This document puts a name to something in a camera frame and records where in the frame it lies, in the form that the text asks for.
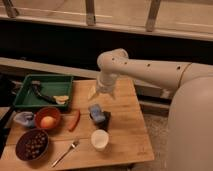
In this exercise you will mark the green plastic tray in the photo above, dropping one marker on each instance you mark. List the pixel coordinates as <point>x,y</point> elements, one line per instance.
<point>52,85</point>

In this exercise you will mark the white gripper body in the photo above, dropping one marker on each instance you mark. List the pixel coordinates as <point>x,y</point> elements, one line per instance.
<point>105,84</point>

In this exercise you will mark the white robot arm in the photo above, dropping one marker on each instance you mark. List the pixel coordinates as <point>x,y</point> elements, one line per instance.
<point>190,122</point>

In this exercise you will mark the dark metal cup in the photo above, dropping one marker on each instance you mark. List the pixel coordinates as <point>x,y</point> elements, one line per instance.
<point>104,124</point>

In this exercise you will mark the dark bowl of beans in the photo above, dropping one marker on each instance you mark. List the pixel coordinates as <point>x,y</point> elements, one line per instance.
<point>32,145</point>

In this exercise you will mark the blue sponge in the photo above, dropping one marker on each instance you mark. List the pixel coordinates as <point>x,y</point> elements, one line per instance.
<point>96,113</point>

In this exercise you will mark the silver fork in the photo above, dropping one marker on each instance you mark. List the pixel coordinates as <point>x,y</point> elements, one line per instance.
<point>74,144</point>

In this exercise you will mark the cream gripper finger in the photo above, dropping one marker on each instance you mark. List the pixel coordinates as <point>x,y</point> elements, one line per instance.
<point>112,95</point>
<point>92,93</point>

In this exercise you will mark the red chili pepper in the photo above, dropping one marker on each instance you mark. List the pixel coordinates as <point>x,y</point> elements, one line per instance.
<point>74,121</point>

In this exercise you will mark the yellow orange fruit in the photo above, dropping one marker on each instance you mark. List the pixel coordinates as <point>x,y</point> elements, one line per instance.
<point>47,122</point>

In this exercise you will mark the blue crumpled cloth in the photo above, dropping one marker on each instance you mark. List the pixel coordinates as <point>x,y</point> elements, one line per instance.
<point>25,118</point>

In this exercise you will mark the dark brush in tray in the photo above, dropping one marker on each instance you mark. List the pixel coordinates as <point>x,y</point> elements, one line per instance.
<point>36,87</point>

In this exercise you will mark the orange bowl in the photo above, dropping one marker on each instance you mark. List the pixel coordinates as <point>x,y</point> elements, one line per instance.
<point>47,111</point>

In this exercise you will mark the white paper cup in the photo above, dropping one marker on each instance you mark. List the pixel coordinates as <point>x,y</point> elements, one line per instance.
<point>100,139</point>

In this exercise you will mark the yellow banana piece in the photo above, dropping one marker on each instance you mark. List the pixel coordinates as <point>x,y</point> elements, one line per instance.
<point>61,99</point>

